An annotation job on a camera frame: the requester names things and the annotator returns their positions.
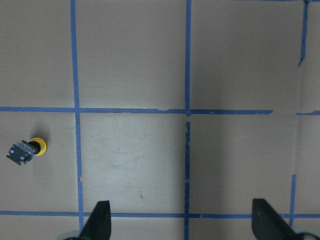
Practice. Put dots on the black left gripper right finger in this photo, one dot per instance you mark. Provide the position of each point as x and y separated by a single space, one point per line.
267 224

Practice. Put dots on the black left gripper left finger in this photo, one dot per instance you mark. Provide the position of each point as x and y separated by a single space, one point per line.
99 225

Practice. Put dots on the yellow push button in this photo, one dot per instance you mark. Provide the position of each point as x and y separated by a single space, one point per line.
23 151

